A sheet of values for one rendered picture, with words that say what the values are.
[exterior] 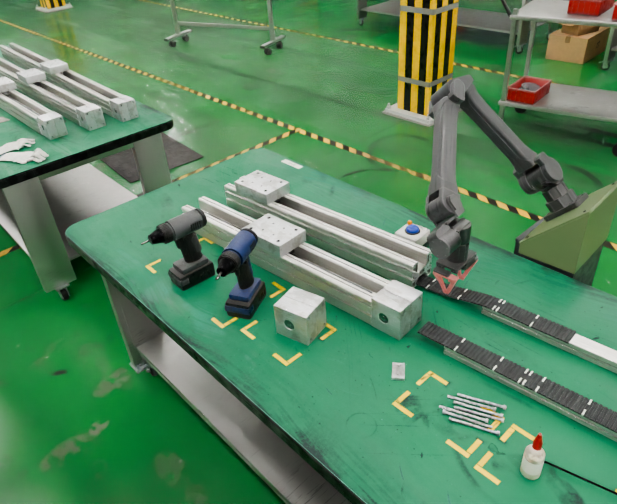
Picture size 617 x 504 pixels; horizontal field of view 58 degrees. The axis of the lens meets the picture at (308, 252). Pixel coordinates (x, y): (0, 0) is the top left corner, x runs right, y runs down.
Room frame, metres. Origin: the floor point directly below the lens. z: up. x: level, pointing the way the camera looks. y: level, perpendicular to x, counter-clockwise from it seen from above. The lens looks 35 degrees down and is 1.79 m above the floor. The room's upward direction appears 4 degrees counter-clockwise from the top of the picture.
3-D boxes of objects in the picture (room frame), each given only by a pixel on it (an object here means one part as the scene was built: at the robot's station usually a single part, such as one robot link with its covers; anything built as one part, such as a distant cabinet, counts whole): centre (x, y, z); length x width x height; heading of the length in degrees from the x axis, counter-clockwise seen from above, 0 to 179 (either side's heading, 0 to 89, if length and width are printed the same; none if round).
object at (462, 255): (1.19, -0.39, 0.93); 0.10 x 0.07 x 0.07; 135
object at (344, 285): (1.41, 0.10, 0.82); 0.80 x 0.10 x 0.09; 45
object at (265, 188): (1.72, 0.14, 0.87); 0.16 x 0.11 x 0.07; 45
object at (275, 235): (1.41, 0.10, 0.87); 0.16 x 0.11 x 0.07; 45
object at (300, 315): (1.11, 0.03, 0.83); 0.11 x 0.10 x 0.10; 144
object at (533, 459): (0.64, -0.40, 0.84); 0.04 x 0.04 x 0.12
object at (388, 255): (1.55, -0.04, 0.82); 0.80 x 0.10 x 0.09; 45
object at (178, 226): (1.35, 0.38, 0.89); 0.20 x 0.08 x 0.22; 129
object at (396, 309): (1.11, -0.23, 0.83); 0.12 x 0.09 x 0.10; 135
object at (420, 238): (1.44, -0.32, 0.81); 0.10 x 0.08 x 0.06; 135
